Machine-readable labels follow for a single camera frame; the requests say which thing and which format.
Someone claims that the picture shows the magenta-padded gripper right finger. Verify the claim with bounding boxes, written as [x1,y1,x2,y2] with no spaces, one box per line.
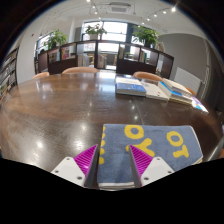
[128,144,175,189]

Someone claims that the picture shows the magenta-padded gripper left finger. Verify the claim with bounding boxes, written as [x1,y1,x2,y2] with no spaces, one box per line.
[50,143,100,188]

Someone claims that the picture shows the grey towel with yellow letters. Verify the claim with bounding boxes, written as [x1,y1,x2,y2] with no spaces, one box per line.
[96,123,204,192]

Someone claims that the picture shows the colourful thin booklet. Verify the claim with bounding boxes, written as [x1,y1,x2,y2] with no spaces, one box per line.
[190,99,206,112]

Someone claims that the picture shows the large blue book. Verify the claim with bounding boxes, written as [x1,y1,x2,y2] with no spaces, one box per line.
[157,81,194,106]

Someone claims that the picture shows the purple thin booklet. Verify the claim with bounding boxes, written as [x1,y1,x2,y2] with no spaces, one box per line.
[192,95,210,115]

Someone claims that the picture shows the blue and white book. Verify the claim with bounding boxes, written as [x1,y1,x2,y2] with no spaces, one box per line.
[114,75,148,98]

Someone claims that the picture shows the beige book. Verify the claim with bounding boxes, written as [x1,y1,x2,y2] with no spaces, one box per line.
[161,77,193,98]

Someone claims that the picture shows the dark open shelf unit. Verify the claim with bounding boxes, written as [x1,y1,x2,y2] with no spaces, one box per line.
[34,39,175,80]

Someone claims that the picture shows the small green potted plant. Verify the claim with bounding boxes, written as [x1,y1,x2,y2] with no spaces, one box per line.
[45,29,68,50]

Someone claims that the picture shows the large green potted plant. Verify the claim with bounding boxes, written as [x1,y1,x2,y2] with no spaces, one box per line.
[132,25,161,48]

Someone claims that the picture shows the green potted plant, white pot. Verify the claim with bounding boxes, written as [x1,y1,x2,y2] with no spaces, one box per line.
[84,23,108,41]

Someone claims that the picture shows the ceiling spot lights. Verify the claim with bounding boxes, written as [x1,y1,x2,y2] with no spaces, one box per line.
[85,0,178,26]

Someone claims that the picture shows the ceiling air conditioner unit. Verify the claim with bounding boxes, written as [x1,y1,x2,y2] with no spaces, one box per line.
[106,2,133,15]

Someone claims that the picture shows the white wall radiator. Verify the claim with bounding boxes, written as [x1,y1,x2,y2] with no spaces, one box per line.
[173,66,203,95]

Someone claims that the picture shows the wall bookshelf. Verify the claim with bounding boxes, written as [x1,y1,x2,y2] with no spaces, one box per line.
[0,46,20,100]

